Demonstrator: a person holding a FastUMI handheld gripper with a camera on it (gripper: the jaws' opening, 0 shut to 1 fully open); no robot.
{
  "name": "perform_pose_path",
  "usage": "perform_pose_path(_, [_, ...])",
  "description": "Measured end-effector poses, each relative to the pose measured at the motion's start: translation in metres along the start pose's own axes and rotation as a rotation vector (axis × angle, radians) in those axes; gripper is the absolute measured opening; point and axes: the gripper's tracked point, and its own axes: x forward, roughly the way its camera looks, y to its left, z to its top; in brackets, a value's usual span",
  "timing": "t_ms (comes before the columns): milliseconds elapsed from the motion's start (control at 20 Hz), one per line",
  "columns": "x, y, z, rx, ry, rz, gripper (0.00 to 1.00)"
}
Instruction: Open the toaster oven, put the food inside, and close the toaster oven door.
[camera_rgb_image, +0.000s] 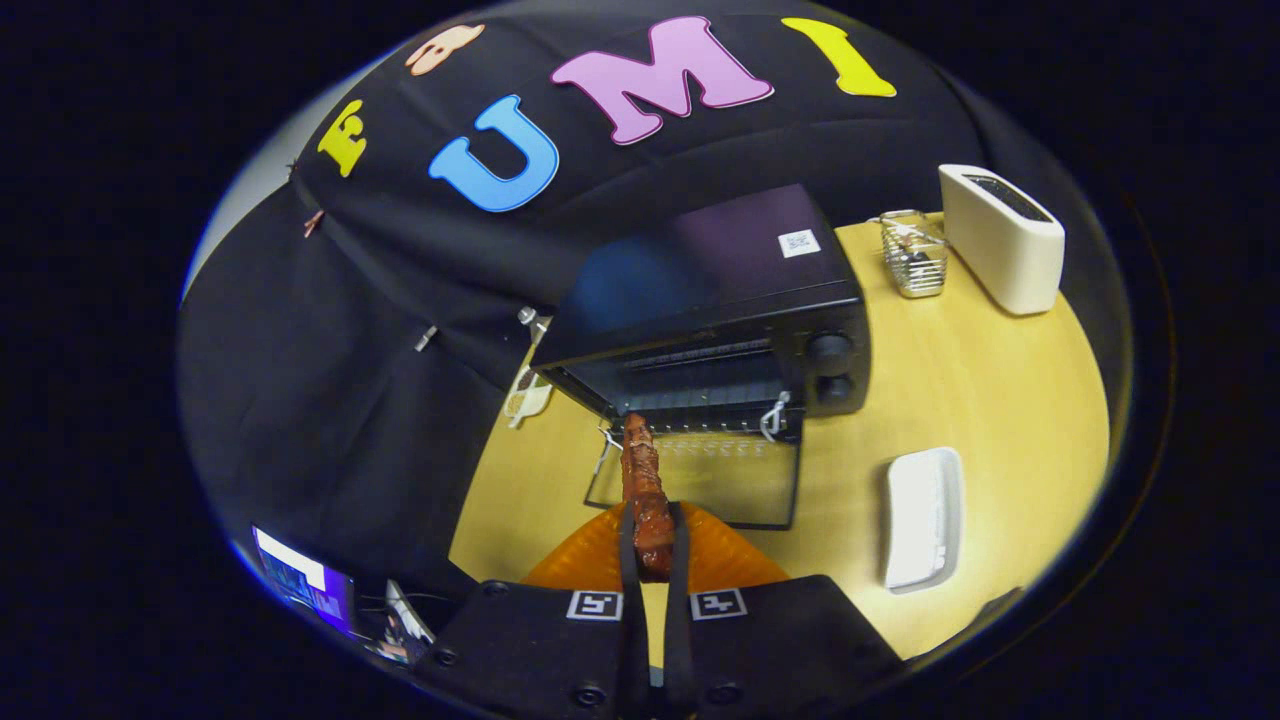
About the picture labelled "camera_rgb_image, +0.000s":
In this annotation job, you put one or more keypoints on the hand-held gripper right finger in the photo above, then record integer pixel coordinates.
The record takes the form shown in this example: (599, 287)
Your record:
(680, 620)

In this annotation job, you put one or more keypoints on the white divided spice tray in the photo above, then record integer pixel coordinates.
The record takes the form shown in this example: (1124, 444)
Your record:
(527, 395)

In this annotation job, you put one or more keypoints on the brown steak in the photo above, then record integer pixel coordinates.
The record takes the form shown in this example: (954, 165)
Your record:
(645, 480)

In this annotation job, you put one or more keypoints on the white toaster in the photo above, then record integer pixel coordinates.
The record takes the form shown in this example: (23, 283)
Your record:
(1005, 245)

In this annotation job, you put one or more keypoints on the computer screen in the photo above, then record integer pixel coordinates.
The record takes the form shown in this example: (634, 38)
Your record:
(305, 580)

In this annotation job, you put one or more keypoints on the copper clip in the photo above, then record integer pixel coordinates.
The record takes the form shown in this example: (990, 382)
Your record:
(314, 222)

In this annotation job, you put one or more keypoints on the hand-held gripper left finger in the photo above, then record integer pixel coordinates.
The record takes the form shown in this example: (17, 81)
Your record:
(632, 620)

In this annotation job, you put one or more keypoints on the silver clip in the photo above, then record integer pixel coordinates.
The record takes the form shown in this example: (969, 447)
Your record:
(427, 338)

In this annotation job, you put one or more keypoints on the black toaster oven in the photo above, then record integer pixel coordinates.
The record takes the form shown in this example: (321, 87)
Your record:
(700, 270)

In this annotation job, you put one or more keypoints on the white rectangular dish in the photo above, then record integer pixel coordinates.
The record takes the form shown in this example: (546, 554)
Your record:
(922, 520)

